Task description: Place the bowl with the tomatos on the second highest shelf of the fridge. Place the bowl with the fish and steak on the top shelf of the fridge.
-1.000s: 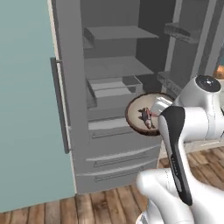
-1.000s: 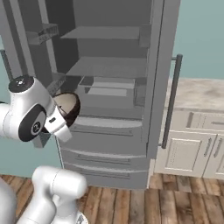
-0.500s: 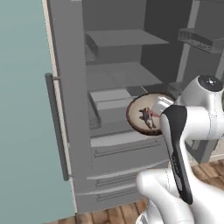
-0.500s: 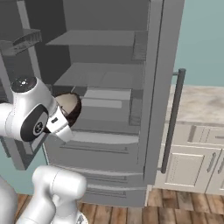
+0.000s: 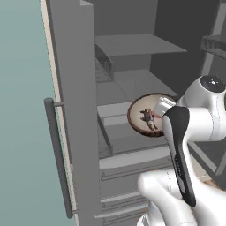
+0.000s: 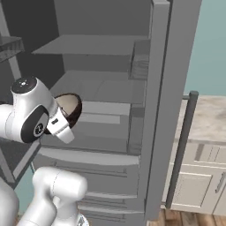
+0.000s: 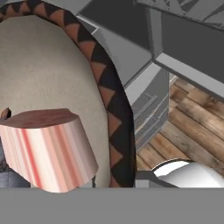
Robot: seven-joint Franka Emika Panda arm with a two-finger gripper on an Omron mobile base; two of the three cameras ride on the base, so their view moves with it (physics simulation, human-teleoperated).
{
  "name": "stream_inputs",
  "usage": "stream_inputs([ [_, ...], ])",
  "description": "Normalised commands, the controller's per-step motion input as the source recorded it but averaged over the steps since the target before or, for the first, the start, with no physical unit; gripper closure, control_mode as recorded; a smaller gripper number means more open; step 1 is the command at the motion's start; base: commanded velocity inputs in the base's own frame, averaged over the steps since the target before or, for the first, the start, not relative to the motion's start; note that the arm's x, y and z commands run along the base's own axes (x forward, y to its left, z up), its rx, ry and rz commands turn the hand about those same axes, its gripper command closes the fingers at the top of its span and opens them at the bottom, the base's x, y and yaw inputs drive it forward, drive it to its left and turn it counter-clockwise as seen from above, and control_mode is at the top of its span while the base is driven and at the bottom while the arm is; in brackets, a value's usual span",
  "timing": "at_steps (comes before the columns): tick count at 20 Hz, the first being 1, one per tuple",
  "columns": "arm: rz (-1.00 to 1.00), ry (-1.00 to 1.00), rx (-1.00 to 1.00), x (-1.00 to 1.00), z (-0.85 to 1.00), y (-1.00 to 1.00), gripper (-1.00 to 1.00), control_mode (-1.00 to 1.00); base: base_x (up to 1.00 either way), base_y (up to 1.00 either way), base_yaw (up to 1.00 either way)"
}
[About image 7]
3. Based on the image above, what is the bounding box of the bowl with triangle-pattern rim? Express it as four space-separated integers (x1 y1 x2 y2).
0 0 137 189

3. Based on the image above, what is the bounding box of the grey fridge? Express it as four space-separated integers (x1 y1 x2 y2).
43 0 224 102

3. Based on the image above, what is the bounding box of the white round object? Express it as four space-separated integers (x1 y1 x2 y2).
151 158 224 189

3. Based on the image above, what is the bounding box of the pink striped raw steak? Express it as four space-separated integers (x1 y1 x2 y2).
0 108 100 193

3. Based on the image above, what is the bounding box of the grey drawer cabinet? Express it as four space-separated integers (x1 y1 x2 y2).
124 61 171 152

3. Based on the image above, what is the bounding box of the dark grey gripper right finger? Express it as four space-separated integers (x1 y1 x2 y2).
135 170 179 189

